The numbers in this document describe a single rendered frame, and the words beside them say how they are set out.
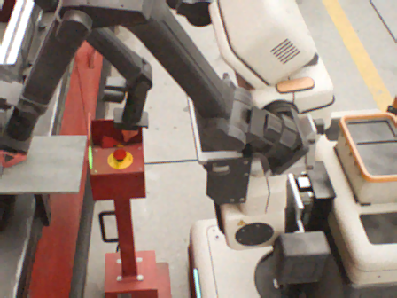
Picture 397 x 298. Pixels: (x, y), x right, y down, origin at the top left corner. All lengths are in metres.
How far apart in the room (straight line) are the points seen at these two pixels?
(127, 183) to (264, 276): 0.64
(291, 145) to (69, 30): 0.49
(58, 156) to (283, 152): 0.54
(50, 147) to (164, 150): 1.42
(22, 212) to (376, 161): 0.89
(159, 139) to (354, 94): 1.09
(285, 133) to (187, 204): 1.48
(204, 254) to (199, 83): 1.17
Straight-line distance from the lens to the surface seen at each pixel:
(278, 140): 1.07
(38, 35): 1.93
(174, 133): 2.82
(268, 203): 1.43
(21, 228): 1.39
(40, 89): 1.08
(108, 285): 2.15
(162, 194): 2.54
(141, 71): 1.49
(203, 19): 1.37
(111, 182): 1.61
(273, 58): 1.12
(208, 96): 0.95
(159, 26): 0.81
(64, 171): 1.31
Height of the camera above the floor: 1.95
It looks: 46 degrees down
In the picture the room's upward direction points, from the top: 2 degrees counter-clockwise
